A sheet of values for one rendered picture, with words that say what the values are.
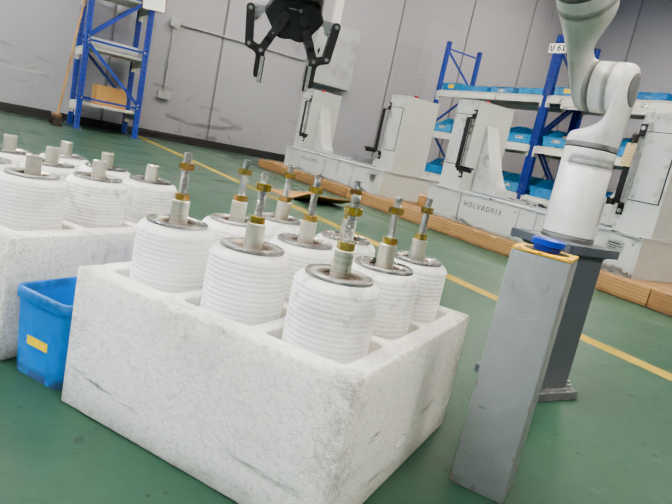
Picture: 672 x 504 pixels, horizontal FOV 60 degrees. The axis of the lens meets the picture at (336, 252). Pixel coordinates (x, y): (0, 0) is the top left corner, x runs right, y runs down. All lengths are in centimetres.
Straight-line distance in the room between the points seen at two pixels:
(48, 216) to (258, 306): 41
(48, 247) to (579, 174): 89
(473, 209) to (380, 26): 528
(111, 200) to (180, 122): 627
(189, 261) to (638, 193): 242
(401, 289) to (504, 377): 17
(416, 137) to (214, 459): 377
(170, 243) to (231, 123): 676
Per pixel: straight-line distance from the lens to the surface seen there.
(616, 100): 116
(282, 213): 94
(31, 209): 94
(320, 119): 541
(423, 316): 82
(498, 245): 318
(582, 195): 115
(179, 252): 72
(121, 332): 74
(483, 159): 369
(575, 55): 113
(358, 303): 60
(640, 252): 282
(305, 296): 60
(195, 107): 731
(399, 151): 423
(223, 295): 66
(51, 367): 87
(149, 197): 109
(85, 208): 102
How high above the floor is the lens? 39
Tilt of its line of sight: 10 degrees down
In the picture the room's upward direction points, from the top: 12 degrees clockwise
